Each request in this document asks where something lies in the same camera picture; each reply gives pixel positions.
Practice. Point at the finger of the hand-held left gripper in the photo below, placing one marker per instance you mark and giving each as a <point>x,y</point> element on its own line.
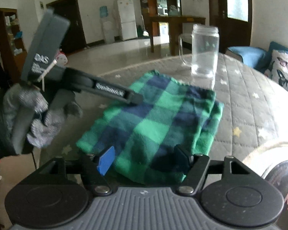
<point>115,91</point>

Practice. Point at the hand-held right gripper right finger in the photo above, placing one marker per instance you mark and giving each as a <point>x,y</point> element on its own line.
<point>182,158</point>

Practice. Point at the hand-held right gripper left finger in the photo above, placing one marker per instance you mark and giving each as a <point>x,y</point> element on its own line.
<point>106,160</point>

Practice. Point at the green plaid shirt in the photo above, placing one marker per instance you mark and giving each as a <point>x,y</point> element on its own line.
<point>153,124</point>

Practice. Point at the person's left hand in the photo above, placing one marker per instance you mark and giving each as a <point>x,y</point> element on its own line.
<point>26,98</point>

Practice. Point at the pink and white toy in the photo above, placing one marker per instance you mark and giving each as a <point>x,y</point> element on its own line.
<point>62,58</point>

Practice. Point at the dark wooden door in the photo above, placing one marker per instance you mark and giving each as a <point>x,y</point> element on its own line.
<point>67,26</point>

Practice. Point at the wooden bookshelf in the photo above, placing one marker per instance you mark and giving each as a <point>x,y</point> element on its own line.
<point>9,36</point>

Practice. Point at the water dispenser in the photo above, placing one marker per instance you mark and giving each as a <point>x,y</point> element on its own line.
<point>108,28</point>

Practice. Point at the broom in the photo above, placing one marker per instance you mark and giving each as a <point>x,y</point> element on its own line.
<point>145,31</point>

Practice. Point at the white refrigerator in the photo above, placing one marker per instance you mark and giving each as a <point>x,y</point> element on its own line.
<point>127,19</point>

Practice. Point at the wooden counter table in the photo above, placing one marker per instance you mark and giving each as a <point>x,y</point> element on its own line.
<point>177,19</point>

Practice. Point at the clear glass jar mug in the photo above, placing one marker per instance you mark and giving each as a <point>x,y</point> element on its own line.
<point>205,52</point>

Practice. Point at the pale kettle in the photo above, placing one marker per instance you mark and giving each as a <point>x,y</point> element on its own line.
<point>174,10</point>

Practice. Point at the dark round printed object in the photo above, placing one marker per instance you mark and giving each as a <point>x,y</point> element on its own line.
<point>285,186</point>

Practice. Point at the blue cushion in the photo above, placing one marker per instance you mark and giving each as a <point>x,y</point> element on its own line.
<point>249,55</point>

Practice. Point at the butterfly print pillow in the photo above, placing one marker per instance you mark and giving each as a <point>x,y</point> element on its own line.
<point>285,74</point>

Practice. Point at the wooden door with glass pane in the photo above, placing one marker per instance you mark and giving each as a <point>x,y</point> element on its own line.
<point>232,28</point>

